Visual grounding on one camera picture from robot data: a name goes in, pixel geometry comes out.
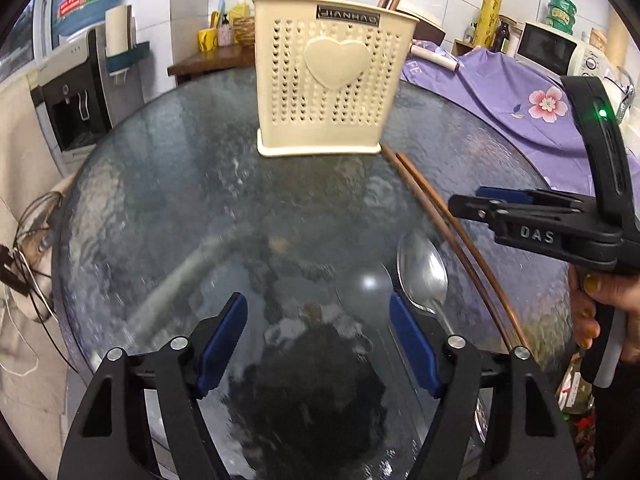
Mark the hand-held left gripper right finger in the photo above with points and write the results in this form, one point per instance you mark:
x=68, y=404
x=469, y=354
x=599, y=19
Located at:
x=415, y=347

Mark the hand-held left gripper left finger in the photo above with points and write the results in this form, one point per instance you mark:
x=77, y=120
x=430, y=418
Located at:
x=220, y=350

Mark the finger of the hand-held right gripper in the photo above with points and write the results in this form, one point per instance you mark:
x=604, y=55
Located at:
x=500, y=193
x=470, y=207

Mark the cream perforated utensil holder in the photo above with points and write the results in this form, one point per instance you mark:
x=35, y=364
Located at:
x=300, y=110

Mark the person's right hand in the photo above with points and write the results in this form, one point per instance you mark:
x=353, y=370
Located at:
x=585, y=305

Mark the purple floral cloth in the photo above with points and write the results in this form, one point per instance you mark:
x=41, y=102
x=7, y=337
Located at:
x=500, y=95

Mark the white microwave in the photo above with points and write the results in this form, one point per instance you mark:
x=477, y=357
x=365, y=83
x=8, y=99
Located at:
x=545, y=50

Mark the brown glass bottle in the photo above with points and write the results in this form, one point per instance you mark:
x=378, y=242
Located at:
x=501, y=37

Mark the small white bottle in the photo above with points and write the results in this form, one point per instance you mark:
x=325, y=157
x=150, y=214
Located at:
x=469, y=33

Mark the yellow roll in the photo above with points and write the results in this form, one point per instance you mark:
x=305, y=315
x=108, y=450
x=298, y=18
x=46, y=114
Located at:
x=487, y=20

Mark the brown and white rice cooker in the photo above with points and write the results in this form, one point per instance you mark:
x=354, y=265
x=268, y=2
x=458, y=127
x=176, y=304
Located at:
x=430, y=27

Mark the grey water dispenser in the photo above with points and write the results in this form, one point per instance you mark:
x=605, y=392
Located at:
x=75, y=110

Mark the wooden counter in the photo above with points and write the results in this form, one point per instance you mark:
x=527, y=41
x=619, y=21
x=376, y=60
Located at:
x=210, y=62

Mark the pink patterned bottle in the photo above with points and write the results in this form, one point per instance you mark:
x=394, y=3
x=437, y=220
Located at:
x=226, y=35

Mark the yellow soap bottle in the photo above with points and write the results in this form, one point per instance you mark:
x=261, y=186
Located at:
x=240, y=9

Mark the yellow cup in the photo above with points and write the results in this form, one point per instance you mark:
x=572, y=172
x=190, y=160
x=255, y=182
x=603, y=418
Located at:
x=207, y=40

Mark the white cup dispenser tube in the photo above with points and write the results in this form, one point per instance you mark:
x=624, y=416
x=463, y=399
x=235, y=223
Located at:
x=118, y=30

